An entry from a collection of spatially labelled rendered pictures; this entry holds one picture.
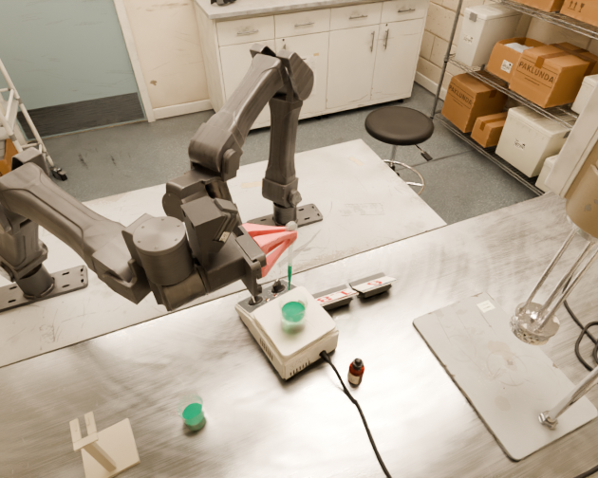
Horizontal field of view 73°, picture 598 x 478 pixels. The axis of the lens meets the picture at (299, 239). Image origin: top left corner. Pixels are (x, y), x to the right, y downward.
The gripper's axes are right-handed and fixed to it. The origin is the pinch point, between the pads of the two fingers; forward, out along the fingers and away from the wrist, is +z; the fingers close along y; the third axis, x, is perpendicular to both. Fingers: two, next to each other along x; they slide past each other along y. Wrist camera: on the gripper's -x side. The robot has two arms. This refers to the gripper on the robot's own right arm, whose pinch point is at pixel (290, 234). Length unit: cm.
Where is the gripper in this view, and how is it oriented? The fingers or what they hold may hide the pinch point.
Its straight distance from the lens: 59.0
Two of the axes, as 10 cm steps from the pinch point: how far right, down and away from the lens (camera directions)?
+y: -5.5, -6.0, 5.8
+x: -0.2, 7.0, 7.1
